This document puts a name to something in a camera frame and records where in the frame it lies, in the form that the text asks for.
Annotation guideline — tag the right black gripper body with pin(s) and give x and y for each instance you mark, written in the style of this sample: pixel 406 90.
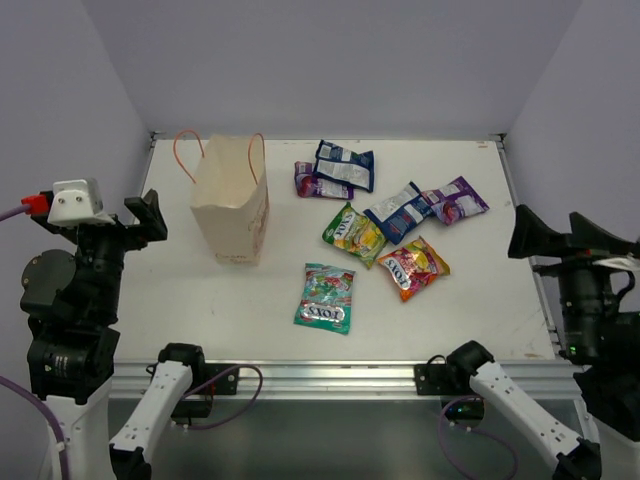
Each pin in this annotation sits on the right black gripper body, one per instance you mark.
pixel 586 290

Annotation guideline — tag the white paper bag orange handles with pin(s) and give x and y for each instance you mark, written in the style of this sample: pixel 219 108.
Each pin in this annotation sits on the white paper bag orange handles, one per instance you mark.
pixel 230 196

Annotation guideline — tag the orange fruit candy packet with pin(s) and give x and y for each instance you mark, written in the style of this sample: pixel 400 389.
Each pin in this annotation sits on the orange fruit candy packet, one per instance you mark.
pixel 414 267

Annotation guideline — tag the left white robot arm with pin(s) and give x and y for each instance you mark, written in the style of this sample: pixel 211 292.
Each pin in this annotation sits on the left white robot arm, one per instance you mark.
pixel 71 300

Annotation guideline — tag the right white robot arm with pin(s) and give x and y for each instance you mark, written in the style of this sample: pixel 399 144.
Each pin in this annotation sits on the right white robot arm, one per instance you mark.
pixel 606 353

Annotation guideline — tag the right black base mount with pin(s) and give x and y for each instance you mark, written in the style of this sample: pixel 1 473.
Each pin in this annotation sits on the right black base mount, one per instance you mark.
pixel 436 378

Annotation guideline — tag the yellow green candy packet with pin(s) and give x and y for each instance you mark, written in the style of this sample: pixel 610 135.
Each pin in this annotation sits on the yellow green candy packet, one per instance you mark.
pixel 355 234

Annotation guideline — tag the purple blue snack bar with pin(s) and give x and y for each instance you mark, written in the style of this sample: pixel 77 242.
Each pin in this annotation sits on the purple blue snack bar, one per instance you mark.
pixel 308 185

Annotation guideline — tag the aluminium front rail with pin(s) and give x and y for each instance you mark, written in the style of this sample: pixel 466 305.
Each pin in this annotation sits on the aluminium front rail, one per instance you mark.
pixel 333 380

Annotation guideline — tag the dark blue crisps bag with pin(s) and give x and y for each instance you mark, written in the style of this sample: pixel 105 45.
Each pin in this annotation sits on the dark blue crisps bag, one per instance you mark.
pixel 345 167

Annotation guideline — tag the pink snack packet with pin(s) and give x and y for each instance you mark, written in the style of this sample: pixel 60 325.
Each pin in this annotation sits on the pink snack packet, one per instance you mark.
pixel 455 201

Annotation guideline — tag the blue white chips bag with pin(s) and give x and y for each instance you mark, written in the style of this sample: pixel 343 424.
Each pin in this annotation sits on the blue white chips bag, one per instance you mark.
pixel 398 215

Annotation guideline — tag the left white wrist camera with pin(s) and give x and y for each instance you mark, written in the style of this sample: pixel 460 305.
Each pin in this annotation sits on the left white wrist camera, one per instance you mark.
pixel 77 202

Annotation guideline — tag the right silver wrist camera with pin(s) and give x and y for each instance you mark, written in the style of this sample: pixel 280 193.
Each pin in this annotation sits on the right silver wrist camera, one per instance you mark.
pixel 628 263

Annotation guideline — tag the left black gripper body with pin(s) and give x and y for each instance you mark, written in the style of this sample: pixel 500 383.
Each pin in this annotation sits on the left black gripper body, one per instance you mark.
pixel 105 230

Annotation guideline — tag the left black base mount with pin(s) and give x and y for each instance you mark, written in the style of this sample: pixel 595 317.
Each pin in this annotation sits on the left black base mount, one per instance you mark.
pixel 198 401

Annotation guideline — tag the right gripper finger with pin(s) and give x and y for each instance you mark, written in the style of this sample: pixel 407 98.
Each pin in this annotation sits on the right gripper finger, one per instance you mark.
pixel 591 236
pixel 533 237

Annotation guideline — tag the green snack packet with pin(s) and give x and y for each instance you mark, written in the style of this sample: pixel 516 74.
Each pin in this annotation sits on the green snack packet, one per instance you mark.
pixel 326 300

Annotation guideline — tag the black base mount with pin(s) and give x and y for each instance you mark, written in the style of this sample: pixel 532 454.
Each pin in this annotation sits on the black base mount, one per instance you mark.
pixel 198 401
pixel 436 378

